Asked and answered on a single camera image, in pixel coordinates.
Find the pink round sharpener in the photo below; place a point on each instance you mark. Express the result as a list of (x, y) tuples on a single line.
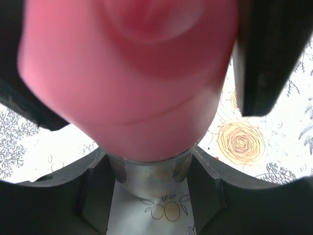
[(142, 78)]

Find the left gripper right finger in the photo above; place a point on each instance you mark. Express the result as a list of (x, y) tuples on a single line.
[(226, 201)]

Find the floral patterned table mat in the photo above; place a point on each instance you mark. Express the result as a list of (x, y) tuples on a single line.
[(277, 148)]

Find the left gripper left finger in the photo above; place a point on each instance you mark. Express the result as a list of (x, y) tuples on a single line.
[(75, 200)]

